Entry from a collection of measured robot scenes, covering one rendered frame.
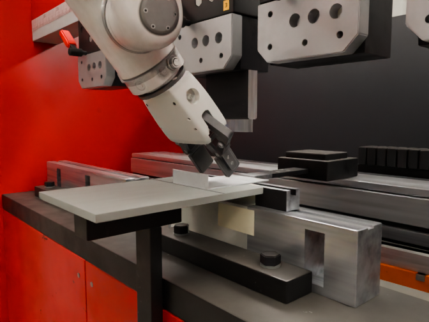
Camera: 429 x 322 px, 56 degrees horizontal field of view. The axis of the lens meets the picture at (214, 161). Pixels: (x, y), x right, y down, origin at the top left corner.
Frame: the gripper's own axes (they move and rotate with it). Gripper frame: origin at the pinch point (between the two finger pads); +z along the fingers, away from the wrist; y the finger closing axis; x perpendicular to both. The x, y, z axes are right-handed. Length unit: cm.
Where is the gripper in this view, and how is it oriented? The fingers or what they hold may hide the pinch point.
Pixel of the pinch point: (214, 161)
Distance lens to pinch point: 63.4
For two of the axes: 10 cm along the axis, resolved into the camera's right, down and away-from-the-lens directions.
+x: -5.8, 6.9, -4.4
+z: 4.8, 7.2, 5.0
